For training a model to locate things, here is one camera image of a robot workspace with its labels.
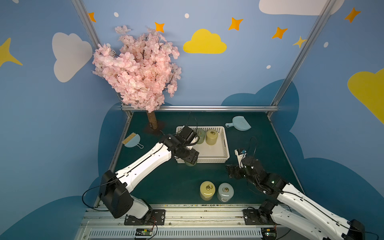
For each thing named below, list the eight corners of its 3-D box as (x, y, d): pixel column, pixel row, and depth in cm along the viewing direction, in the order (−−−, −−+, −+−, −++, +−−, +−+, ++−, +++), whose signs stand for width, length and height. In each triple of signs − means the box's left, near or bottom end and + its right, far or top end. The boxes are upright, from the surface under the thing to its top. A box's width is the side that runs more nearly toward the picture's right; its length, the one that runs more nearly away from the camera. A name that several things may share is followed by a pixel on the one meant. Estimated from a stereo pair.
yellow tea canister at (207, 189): (199, 200, 81) (200, 195, 74) (199, 186, 86) (200, 180, 79) (214, 200, 81) (216, 196, 74) (212, 186, 86) (214, 180, 79)
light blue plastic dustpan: (226, 130, 114) (227, 128, 112) (224, 118, 122) (224, 116, 120) (250, 130, 114) (251, 128, 112) (246, 118, 122) (247, 116, 120)
